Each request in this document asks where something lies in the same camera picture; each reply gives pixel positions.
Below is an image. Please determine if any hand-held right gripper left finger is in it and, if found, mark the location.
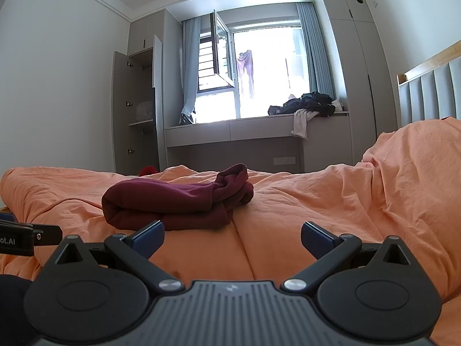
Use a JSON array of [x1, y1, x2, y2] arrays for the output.
[[55, 220, 184, 295]]

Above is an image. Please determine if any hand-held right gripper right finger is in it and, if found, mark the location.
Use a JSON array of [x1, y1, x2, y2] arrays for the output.
[[283, 221, 413, 294]]

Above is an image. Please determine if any maroon sweater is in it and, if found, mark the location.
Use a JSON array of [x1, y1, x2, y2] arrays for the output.
[[102, 163, 254, 231]]

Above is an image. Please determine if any pile of dark clothes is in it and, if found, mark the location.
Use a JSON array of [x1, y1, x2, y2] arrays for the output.
[[268, 92, 337, 118]]

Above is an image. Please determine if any orange duvet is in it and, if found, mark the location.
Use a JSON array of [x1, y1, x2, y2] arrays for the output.
[[0, 116, 461, 346]]

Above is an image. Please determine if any dark cloth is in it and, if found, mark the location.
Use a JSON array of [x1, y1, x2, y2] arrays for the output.
[[0, 274, 35, 346]]

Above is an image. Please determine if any white hanging-down garment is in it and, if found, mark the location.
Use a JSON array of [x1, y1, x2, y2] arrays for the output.
[[291, 108, 319, 139]]

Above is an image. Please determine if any open grey wardrobe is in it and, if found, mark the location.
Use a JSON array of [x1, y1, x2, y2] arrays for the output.
[[112, 9, 184, 177]]

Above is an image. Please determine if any grey window seat cabinet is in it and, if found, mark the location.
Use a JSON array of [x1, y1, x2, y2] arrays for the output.
[[165, 112, 352, 174]]

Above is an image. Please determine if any white bag in wardrobe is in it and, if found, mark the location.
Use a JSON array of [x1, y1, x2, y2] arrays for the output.
[[134, 100, 156, 120]]

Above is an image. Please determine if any tall grey wardrobe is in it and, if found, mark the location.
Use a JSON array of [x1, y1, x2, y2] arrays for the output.
[[315, 0, 398, 174]]

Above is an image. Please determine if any blue-grey curtain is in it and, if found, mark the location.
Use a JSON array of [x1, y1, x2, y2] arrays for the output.
[[180, 16, 200, 125], [296, 2, 335, 98]]

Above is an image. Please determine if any purple garment on line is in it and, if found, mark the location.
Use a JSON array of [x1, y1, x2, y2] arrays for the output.
[[236, 50, 256, 99]]

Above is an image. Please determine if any grey padded headboard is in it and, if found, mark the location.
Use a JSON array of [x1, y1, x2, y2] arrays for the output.
[[397, 40, 461, 130]]

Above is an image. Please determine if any window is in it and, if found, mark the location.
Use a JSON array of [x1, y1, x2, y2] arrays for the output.
[[197, 10, 307, 119]]

